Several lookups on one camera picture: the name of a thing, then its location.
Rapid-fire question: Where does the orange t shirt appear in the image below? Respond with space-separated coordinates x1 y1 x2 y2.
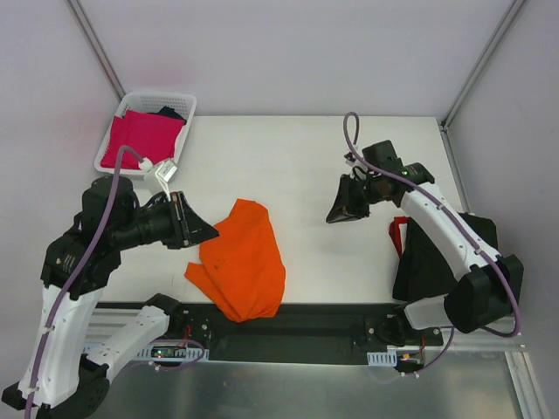
184 199 286 323

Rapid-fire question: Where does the pink t shirt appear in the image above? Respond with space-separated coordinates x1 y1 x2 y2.
100 109 186 168

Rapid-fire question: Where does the black t shirt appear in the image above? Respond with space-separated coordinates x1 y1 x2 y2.
391 212 499 305

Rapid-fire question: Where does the white plastic basket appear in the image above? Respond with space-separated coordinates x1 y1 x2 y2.
93 91 197 174

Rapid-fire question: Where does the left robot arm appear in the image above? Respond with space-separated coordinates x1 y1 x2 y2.
2 175 219 418

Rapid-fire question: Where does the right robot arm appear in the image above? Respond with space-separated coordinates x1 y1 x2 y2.
326 141 523 345

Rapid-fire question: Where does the red t shirt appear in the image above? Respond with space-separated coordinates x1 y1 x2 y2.
389 216 409 258

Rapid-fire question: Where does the dark navy t shirt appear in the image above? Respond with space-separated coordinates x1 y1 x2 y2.
156 106 187 123

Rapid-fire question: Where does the left white cable duct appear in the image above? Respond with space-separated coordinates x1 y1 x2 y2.
133 345 210 362

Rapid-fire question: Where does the white cable duct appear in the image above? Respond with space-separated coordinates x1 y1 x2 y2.
367 351 397 367
133 345 210 362

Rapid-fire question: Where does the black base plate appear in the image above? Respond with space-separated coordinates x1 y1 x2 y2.
174 303 445 363

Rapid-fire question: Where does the right white cable duct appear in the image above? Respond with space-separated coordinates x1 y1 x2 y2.
367 351 397 367

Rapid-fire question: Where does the right aluminium frame post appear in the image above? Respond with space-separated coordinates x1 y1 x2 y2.
438 0 529 130

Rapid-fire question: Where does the aluminium frame post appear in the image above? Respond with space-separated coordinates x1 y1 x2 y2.
65 0 126 100
438 0 529 130

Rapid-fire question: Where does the left aluminium frame post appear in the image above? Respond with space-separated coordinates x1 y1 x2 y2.
65 0 126 100

